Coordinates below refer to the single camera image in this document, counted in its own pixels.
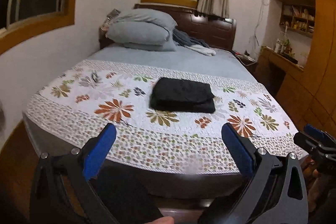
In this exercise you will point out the wooden desk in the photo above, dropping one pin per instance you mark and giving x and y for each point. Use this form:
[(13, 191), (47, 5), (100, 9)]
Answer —
[(278, 66)]

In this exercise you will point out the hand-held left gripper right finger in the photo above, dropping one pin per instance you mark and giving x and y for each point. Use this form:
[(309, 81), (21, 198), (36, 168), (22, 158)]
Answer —
[(237, 148)]

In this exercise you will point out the floral quilt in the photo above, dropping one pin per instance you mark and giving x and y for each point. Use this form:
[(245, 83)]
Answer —
[(110, 90)]

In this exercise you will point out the grey bed sheet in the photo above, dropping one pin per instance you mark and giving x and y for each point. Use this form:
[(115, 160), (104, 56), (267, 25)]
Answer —
[(157, 61)]

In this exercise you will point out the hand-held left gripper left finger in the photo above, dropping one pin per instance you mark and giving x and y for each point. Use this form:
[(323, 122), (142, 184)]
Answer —
[(101, 148)]

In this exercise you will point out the wooden wall cabinet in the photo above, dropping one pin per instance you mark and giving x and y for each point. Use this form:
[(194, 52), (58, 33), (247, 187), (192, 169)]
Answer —
[(323, 56)]

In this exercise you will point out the shelf of small items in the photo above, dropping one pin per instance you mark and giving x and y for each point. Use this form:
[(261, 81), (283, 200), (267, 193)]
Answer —
[(298, 19)]

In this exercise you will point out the black pants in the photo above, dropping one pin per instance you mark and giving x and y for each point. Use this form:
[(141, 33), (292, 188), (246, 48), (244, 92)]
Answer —
[(181, 95)]

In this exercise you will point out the flat grey pillow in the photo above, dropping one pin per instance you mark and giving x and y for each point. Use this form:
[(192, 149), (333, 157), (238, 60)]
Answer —
[(152, 47)]

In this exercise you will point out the dark wooden headboard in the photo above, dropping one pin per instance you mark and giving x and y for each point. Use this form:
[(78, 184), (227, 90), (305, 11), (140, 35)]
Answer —
[(215, 29)]

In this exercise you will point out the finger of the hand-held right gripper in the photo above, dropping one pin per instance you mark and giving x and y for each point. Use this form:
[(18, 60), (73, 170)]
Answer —
[(308, 141), (316, 130)]

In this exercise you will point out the person's right hand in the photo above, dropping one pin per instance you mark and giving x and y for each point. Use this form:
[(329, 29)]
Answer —
[(316, 195)]

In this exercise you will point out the white power strip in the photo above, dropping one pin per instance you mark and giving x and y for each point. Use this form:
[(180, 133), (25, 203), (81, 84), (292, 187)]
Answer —
[(248, 57)]

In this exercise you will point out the grey-blue clothing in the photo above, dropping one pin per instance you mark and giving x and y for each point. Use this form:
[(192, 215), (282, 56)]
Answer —
[(183, 39)]

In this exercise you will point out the patterned cushion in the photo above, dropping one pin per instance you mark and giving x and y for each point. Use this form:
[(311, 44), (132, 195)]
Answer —
[(111, 20)]

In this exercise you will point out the person's leg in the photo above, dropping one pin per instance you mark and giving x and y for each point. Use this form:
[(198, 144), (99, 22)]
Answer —
[(126, 195)]

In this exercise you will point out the large grey pillow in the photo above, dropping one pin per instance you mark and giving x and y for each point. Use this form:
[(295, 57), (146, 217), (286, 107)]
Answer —
[(141, 27)]

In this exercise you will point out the bottles and plant on desk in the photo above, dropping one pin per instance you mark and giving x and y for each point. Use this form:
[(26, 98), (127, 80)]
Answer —
[(284, 45)]

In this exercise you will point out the white cloth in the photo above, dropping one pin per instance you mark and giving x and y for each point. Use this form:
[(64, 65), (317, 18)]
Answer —
[(204, 50)]

